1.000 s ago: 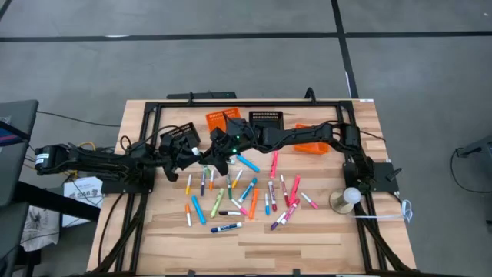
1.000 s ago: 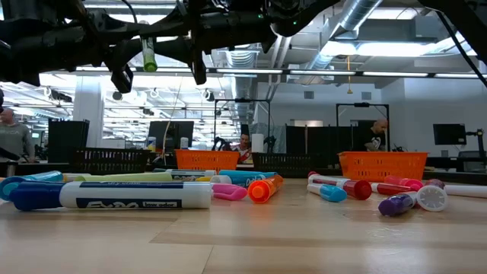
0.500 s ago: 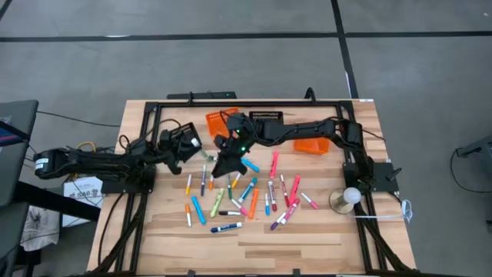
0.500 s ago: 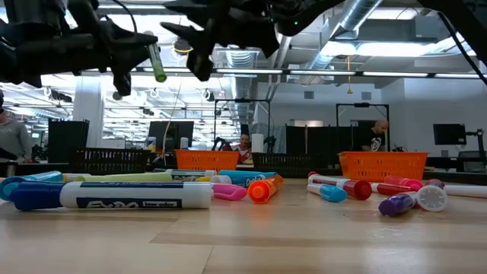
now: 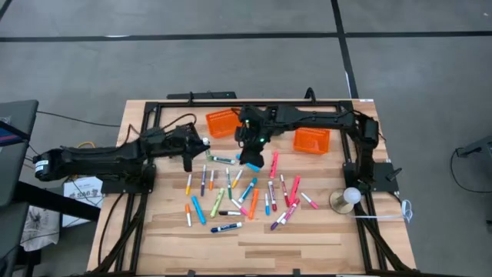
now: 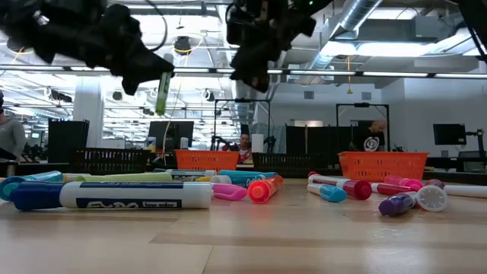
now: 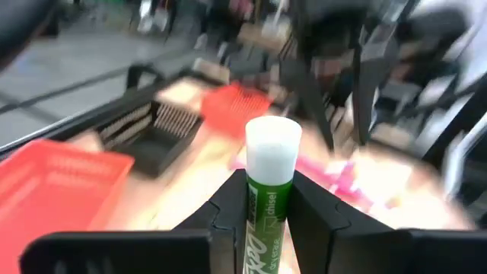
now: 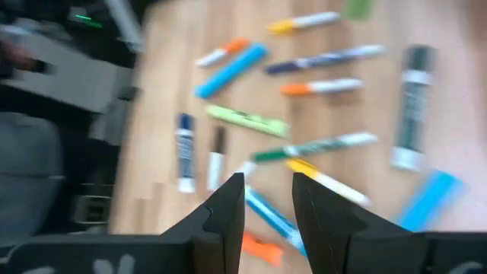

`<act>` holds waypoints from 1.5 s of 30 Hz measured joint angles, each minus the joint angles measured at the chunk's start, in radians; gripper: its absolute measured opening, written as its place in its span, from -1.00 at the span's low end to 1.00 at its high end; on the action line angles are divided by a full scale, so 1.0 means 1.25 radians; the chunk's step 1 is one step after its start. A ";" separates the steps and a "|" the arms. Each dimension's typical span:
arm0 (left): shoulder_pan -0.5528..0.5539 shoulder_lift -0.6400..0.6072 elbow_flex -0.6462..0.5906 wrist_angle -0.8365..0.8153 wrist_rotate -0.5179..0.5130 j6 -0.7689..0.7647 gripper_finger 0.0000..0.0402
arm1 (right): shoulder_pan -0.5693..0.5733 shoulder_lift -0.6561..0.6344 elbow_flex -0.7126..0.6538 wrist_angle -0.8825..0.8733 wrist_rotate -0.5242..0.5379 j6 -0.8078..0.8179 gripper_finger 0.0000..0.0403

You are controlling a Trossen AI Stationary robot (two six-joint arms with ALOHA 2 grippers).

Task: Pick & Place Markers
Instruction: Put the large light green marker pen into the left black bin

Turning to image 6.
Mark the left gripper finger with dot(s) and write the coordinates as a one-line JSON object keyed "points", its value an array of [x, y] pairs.
{"points": [[133, 81], [141, 61]]}

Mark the orange highlighter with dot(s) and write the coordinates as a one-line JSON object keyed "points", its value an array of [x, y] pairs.
{"points": [[262, 190]]}

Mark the black partition panel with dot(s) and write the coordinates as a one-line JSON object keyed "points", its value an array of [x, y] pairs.
{"points": [[68, 141]]}

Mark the pink highlighter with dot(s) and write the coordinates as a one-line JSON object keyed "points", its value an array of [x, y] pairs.
{"points": [[313, 174], [407, 182]]}

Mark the black wall monitor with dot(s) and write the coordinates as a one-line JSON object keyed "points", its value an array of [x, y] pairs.
{"points": [[449, 134]]}

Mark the yellow hanging pendant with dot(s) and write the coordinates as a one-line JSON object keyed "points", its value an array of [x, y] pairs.
{"points": [[349, 90]]}

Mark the person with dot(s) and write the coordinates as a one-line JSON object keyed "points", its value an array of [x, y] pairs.
{"points": [[371, 142], [243, 146], [11, 137]]}

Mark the grey wall vent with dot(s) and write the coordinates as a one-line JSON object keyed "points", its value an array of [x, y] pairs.
{"points": [[366, 96], [309, 95]]}

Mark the green dry-erase marker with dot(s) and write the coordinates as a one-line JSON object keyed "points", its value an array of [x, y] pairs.
{"points": [[163, 95], [190, 173]]}

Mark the light green highlighter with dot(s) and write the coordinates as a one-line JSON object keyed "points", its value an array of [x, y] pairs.
{"points": [[125, 177]]}

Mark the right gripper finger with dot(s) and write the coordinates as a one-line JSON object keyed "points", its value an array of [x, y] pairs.
{"points": [[241, 70], [268, 68]]}

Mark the black ceiling camera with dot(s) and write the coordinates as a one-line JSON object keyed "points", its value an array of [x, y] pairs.
{"points": [[182, 45]]}

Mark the teal dry-erase marker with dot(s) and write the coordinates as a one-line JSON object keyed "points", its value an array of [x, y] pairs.
{"points": [[236, 180]]}

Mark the black computer monitor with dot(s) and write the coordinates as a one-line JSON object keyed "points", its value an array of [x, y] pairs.
{"points": [[179, 131]]}

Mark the wide black partition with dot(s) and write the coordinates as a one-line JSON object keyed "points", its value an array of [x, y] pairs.
{"points": [[319, 141]]}

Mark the purple white thin marker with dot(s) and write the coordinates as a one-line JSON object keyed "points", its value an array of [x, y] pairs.
{"points": [[395, 204]]}

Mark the blue dry-erase marker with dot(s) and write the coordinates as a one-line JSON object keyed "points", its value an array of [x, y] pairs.
{"points": [[133, 194]]}

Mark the white bottle colour label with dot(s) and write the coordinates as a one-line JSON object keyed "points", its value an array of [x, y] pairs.
{"points": [[151, 144]]}

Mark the orange plastic basket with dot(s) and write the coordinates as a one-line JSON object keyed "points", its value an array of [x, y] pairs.
{"points": [[380, 165], [205, 160]]}

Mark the pink white thin marker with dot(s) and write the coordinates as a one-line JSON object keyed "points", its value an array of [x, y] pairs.
{"points": [[228, 192], [468, 191]]}

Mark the dark red marker white end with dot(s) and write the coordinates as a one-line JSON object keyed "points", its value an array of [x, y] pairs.
{"points": [[431, 198]]}

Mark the white square column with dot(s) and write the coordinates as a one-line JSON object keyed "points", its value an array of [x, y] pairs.
{"points": [[87, 114]]}

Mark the white bottle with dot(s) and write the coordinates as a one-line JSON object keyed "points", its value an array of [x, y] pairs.
{"points": [[184, 143]]}

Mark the blue white thin marker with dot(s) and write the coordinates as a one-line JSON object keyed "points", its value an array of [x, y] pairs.
{"points": [[335, 193]]}

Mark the black aluminium table frame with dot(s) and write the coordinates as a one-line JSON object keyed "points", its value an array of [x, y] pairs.
{"points": [[42, 168]]}

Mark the black plastic basket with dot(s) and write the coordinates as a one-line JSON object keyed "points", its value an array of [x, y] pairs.
{"points": [[110, 161], [281, 163]]}

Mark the white box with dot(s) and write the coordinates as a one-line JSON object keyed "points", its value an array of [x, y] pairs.
{"points": [[257, 142]]}

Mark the grey office chair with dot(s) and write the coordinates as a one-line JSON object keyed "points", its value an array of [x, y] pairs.
{"points": [[470, 156]]}

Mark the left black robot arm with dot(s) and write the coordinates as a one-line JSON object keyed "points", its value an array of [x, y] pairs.
{"points": [[15, 23]]}

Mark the red dry-erase marker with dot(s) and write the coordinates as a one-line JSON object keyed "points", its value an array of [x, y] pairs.
{"points": [[357, 189]]}

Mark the black metal gantry frame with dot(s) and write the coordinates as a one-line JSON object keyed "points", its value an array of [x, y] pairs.
{"points": [[361, 104], [243, 100]]}

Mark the suspended linear light rail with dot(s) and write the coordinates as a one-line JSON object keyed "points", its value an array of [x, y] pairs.
{"points": [[323, 72]]}

